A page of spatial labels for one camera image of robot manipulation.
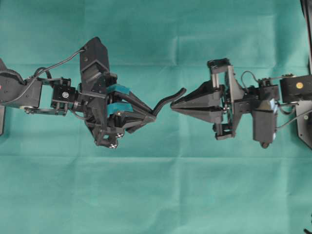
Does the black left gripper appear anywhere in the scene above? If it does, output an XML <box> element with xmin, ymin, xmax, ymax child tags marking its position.
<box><xmin>75</xmin><ymin>71</ymin><xmax>156</xmax><ymax>149</ymax></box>

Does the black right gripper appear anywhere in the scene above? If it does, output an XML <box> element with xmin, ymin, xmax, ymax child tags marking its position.
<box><xmin>171</xmin><ymin>58</ymin><xmax>245</xmax><ymax>140</ymax></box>

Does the black Velcro strap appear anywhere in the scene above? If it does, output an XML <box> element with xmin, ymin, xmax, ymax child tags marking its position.
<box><xmin>152</xmin><ymin>87</ymin><xmax>188</xmax><ymax>116</ymax></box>

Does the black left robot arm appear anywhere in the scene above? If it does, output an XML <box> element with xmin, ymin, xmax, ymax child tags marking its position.
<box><xmin>0</xmin><ymin>60</ymin><xmax>165</xmax><ymax>148</ymax></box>

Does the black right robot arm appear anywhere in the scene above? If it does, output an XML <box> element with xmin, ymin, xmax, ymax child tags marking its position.
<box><xmin>171</xmin><ymin>58</ymin><xmax>312</xmax><ymax>149</ymax></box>

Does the green table cloth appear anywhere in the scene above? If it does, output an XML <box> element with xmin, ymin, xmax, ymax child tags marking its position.
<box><xmin>0</xmin><ymin>0</ymin><xmax>312</xmax><ymax>234</ymax></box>

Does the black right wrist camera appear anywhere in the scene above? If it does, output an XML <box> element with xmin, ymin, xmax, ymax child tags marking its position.
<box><xmin>252</xmin><ymin>98</ymin><xmax>277</xmax><ymax>149</ymax></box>

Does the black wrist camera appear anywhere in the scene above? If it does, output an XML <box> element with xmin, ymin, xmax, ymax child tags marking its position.
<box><xmin>252</xmin><ymin>98</ymin><xmax>277</xmax><ymax>149</ymax></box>
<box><xmin>80</xmin><ymin>37</ymin><xmax>110</xmax><ymax>94</ymax></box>

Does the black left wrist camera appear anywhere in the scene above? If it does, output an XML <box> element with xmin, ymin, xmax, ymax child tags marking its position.
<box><xmin>80</xmin><ymin>37</ymin><xmax>110</xmax><ymax>94</ymax></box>

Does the black right camera cable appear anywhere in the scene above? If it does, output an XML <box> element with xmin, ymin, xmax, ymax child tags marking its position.
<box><xmin>273</xmin><ymin>102</ymin><xmax>303</xmax><ymax>132</ymax></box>

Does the black camera cable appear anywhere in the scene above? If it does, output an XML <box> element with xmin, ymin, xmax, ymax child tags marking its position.
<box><xmin>273</xmin><ymin>102</ymin><xmax>303</xmax><ymax>132</ymax></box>
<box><xmin>34</xmin><ymin>47</ymin><xmax>87</xmax><ymax>81</ymax></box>

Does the black aluminium frame rail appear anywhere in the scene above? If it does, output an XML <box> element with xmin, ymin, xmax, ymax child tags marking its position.
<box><xmin>300</xmin><ymin>0</ymin><xmax>312</xmax><ymax>75</ymax></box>

